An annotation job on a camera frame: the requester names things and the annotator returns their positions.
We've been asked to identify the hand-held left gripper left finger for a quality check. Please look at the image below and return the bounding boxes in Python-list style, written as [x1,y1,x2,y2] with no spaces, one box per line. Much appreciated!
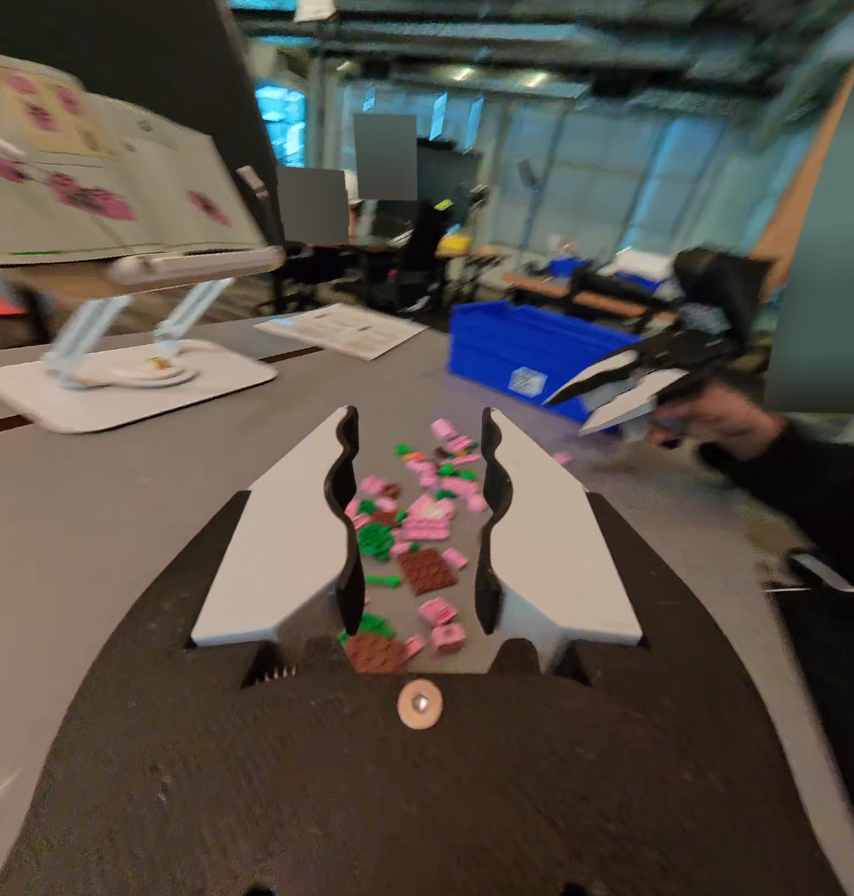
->
[190,405,366,648]

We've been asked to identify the printed instruction sheet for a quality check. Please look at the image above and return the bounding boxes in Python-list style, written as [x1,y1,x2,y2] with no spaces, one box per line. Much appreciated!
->
[255,302,428,361]

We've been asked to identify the brown studded plate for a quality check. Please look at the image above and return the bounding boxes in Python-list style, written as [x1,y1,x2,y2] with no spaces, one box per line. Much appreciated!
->
[344,633,410,674]
[396,548,459,596]

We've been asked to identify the person's right forearm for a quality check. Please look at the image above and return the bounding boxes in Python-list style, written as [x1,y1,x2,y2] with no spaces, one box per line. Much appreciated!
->
[700,416,854,582]

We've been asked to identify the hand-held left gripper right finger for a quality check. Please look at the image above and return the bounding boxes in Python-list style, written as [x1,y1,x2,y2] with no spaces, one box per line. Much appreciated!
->
[474,407,643,648]

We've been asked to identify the black office chair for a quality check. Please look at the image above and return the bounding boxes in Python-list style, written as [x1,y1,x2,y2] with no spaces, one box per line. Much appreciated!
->
[388,203,463,312]

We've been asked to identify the instruction booklet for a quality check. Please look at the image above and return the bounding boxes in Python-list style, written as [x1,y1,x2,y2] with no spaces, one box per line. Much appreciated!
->
[0,49,263,267]

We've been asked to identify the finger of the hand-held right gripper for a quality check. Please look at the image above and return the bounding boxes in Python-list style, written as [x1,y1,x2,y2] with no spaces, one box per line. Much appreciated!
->
[542,350,641,407]
[579,370,690,436]

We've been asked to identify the wooden post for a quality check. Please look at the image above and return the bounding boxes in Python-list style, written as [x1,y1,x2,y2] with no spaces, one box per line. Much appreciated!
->
[752,49,854,281]

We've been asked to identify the pile of small toy bricks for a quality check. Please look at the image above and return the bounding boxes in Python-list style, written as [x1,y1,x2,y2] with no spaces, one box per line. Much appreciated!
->
[337,419,575,674]

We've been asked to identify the black computer monitor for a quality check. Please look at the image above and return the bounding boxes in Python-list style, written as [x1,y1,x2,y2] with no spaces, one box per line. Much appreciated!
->
[416,138,485,207]

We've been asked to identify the person's right hand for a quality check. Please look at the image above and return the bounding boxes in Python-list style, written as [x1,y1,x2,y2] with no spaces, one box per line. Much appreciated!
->
[647,384,785,463]

